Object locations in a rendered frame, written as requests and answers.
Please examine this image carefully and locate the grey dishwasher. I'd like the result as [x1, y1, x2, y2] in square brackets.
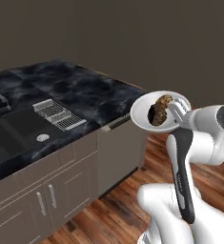
[96, 113, 150, 198]

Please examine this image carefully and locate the brown bread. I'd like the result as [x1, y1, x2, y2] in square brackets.
[147, 94, 174, 127]

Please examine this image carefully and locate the silver sink drain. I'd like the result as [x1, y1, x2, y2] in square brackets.
[36, 133, 51, 143]

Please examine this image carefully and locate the grey cupboard door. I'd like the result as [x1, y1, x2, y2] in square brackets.
[42, 152, 100, 231]
[0, 186, 54, 244]

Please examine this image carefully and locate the white wire rack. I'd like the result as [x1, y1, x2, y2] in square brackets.
[31, 98, 88, 132]

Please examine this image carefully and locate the silver dishwasher handle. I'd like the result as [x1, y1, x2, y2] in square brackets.
[100, 114, 132, 133]

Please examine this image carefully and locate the black sink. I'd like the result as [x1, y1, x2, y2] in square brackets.
[0, 106, 77, 168]

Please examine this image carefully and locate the silver cupboard handle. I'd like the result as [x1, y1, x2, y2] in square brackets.
[47, 184, 58, 210]
[35, 191, 48, 217]

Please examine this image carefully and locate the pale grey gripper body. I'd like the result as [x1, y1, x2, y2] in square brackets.
[167, 97, 193, 126]

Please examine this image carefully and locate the white bowl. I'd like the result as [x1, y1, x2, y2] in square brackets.
[130, 90, 193, 133]

